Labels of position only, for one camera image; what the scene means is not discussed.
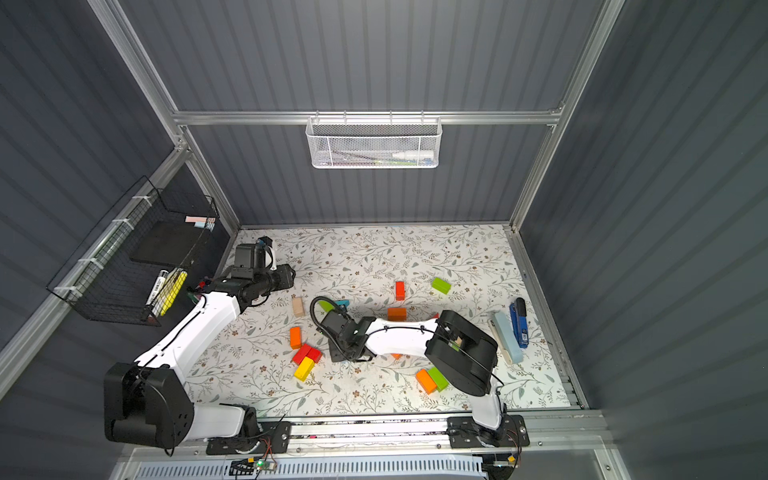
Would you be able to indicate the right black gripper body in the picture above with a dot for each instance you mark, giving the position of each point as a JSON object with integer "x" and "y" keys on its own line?
{"x": 335, "y": 346}

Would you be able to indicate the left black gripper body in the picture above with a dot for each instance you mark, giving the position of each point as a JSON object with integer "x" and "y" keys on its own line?
{"x": 282, "y": 276}

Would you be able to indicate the red small block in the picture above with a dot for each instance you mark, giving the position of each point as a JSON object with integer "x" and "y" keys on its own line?
{"x": 314, "y": 354}

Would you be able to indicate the red long block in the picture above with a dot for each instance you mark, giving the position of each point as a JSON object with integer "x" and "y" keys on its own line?
{"x": 302, "y": 353}

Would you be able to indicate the beige wooden block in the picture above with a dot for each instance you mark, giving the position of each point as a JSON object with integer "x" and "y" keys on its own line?
{"x": 298, "y": 307}

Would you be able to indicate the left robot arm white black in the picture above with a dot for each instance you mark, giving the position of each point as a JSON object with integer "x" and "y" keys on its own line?
{"x": 146, "y": 401}

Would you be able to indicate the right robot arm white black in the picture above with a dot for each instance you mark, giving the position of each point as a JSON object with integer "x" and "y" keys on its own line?
{"x": 462, "y": 352}

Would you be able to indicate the yellow block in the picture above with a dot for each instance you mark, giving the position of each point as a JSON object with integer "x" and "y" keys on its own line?
{"x": 304, "y": 369}

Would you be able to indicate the yellow highlighter pack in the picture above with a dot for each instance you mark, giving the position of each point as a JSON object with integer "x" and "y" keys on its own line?
{"x": 169, "y": 291}

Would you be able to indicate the red upright block centre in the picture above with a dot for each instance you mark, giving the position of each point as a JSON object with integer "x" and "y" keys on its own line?
{"x": 400, "y": 291}

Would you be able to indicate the orange block bottom pair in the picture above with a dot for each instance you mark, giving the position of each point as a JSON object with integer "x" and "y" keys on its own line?
{"x": 425, "y": 381}

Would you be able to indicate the black notebook in basket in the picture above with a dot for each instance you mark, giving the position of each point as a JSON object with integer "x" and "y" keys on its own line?
{"x": 170, "y": 244}

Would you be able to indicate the green block bottom pair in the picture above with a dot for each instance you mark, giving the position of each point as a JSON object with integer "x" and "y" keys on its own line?
{"x": 438, "y": 378}

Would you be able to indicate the small circuit board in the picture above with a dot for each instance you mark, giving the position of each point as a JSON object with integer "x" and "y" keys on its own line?
{"x": 250, "y": 468}

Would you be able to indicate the blue stapler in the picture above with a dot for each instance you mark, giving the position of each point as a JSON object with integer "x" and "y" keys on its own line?
{"x": 518, "y": 314}

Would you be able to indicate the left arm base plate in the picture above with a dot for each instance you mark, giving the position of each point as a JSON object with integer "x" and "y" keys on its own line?
{"x": 270, "y": 436}

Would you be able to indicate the black wire mesh basket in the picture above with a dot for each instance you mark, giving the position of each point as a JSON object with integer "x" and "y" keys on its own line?
{"x": 102, "y": 284}

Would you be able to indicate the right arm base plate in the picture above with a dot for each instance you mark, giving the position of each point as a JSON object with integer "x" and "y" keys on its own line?
{"x": 464, "y": 433}

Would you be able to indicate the white wire mesh basket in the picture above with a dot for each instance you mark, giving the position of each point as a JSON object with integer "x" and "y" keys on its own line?
{"x": 348, "y": 145}

